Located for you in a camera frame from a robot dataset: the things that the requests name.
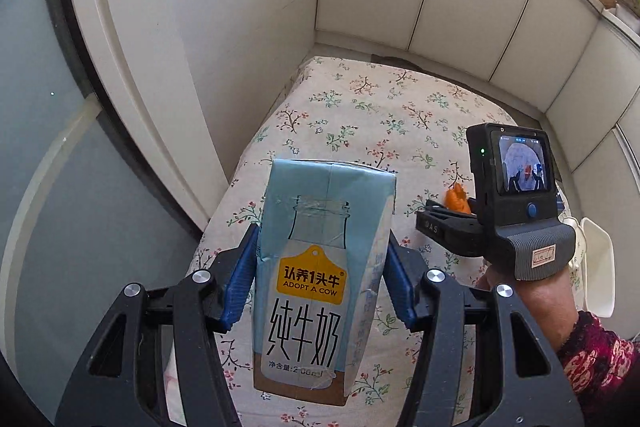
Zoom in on orange peel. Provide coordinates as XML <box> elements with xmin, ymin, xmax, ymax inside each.
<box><xmin>446</xmin><ymin>183</ymin><xmax>471</xmax><ymax>214</ymax></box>

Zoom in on frosted glass sliding door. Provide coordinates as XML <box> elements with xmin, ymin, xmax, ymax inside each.
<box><xmin>0</xmin><ymin>0</ymin><xmax>222</xmax><ymax>427</ymax></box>

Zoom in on white kitchen base cabinets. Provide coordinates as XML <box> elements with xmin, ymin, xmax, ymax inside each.
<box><xmin>312</xmin><ymin>0</ymin><xmax>640</xmax><ymax>228</ymax></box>

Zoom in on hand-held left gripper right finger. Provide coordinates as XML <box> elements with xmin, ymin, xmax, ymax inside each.
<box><xmin>382</xmin><ymin>232</ymin><xmax>586</xmax><ymax>427</ymax></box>

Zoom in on person's right hand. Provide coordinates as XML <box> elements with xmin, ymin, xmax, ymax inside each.
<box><xmin>475</xmin><ymin>256</ymin><xmax>522</xmax><ymax>304</ymax></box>

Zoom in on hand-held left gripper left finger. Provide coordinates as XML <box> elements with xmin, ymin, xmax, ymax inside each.
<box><xmin>55</xmin><ymin>224</ymin><xmax>261</xmax><ymax>427</ymax></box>

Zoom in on white plastic bin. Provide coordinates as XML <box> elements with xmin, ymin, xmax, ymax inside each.
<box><xmin>569</xmin><ymin>217</ymin><xmax>616</xmax><ymax>319</ymax></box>

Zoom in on floral tablecloth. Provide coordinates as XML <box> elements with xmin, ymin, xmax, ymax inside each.
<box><xmin>162</xmin><ymin>56</ymin><xmax>567</xmax><ymax>427</ymax></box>

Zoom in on light blue milk carton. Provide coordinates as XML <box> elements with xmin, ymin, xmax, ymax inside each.
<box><xmin>252</xmin><ymin>158</ymin><xmax>399</xmax><ymax>408</ymax></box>

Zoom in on person's right forearm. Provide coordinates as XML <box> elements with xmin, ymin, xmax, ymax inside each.
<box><xmin>517</xmin><ymin>269</ymin><xmax>640</xmax><ymax>427</ymax></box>

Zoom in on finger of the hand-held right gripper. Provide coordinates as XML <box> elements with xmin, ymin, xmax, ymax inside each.
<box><xmin>425</xmin><ymin>198</ymin><xmax>477</xmax><ymax>219</ymax></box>
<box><xmin>415</xmin><ymin>213</ymin><xmax>484</xmax><ymax>258</ymax></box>

